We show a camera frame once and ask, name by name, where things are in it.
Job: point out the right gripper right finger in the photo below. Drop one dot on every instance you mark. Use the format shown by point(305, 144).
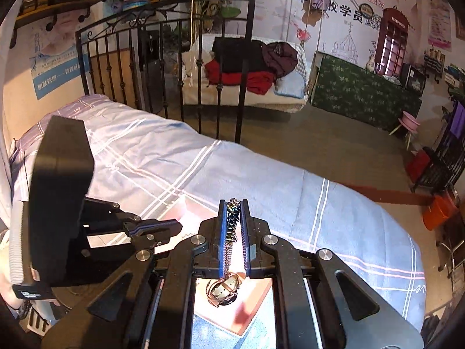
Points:
point(244, 215)

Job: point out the green floral covered table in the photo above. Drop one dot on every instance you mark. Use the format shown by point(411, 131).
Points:
point(351, 91)

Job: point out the red blanket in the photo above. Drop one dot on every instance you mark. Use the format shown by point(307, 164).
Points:
point(257, 82)

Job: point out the orange bucket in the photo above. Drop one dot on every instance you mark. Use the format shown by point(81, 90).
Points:
point(439, 211)

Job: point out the light blue pillow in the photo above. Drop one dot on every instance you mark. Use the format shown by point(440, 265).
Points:
point(292, 85)

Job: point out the black iron bed frame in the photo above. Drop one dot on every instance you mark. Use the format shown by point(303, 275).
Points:
point(152, 31)

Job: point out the pink stool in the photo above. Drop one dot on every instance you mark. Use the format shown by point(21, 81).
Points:
point(410, 123)

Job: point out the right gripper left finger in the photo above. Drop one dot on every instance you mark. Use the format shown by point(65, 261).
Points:
point(221, 238)

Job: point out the pale green jewelry box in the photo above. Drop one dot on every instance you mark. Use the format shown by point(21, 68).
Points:
point(227, 326)

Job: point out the gold leather strap watch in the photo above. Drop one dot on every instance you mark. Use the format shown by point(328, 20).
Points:
point(224, 291)

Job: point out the grey striped bed cover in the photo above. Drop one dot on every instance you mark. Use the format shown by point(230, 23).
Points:
point(145, 163)

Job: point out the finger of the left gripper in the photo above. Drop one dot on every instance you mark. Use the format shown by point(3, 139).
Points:
point(151, 233)

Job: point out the white hanging swing bed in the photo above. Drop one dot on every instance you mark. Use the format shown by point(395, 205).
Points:
point(204, 83)

